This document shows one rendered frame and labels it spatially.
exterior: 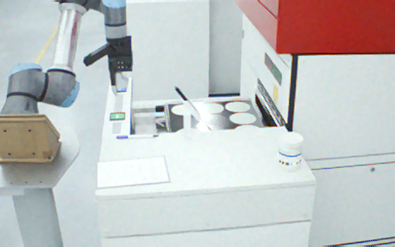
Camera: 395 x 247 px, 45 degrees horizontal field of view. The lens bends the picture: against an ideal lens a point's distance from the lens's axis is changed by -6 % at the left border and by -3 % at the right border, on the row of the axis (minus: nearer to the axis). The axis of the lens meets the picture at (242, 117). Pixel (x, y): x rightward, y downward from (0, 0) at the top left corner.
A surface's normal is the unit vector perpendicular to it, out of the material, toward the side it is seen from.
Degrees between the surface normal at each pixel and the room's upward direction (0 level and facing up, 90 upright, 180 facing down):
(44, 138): 90
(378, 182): 90
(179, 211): 90
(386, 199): 90
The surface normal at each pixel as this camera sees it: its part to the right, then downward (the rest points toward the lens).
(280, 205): 0.19, 0.43
